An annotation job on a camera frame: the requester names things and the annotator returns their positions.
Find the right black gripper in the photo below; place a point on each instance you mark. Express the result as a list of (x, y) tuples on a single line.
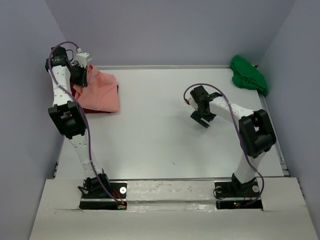
[(198, 116)]

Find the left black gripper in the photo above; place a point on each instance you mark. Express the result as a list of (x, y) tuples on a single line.
[(81, 81)]

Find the pink t-shirt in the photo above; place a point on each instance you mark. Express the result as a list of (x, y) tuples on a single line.
[(94, 75)]

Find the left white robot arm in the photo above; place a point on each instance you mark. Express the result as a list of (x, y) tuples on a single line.
[(69, 117)]

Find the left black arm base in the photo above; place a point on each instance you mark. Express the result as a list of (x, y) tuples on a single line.
[(100, 200)]

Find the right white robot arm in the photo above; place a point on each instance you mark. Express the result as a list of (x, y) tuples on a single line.
[(255, 133)]

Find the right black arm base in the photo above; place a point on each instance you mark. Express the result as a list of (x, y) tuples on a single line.
[(237, 199)]

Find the folded red t-shirt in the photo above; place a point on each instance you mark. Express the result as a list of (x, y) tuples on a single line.
[(96, 99)]

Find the green t-shirt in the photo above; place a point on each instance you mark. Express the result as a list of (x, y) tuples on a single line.
[(247, 76)]

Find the white foam strip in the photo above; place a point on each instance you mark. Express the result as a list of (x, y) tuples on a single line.
[(170, 190)]

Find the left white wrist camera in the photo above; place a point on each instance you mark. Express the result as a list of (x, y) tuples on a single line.
[(82, 59)]

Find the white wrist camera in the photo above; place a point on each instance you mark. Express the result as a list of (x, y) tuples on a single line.
[(82, 59), (190, 101)]

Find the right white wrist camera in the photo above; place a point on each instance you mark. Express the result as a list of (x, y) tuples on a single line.
[(190, 101)]

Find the back aluminium rail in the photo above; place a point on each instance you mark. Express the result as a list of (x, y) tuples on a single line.
[(160, 67)]

